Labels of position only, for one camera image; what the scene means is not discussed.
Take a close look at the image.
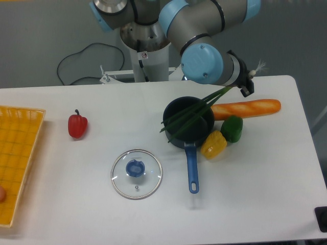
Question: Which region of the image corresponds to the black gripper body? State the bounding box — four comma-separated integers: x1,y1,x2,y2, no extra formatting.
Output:
226,50,250,88

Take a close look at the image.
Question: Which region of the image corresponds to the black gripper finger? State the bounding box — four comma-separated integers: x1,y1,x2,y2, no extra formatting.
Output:
241,80,254,97

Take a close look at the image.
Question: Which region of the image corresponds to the green onion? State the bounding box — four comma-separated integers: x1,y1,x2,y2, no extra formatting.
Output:
160,60,267,144

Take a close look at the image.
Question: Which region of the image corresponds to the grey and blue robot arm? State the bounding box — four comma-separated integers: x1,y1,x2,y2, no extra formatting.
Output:
89,1,261,96

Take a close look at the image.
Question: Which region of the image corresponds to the baguette bread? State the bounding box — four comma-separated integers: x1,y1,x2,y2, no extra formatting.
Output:
211,99,282,120

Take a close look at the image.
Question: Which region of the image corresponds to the green bell pepper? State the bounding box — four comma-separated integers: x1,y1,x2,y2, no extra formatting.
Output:
220,115,243,143

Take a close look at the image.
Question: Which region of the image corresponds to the yellow bell pepper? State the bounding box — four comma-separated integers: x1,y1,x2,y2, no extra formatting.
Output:
200,131,227,159

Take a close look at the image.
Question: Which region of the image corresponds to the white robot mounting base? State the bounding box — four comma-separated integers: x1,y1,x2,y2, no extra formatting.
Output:
99,21,187,84

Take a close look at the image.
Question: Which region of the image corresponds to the glass lid with blue knob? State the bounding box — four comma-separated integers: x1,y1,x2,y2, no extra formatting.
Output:
110,149,163,200

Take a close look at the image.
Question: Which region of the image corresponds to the black object at table edge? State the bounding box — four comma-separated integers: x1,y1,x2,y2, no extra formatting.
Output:
314,206,327,233

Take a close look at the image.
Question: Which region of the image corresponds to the red bell pepper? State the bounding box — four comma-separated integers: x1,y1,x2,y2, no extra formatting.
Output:
67,109,88,139

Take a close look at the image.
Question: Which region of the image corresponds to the yellow woven basket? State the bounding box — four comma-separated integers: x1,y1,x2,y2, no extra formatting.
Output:
1,106,46,228

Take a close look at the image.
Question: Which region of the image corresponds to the dark pot with blue handle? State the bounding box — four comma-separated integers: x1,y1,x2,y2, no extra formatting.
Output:
162,96,214,194

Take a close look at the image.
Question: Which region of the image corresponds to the black cable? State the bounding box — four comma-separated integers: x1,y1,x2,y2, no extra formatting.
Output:
56,42,126,86

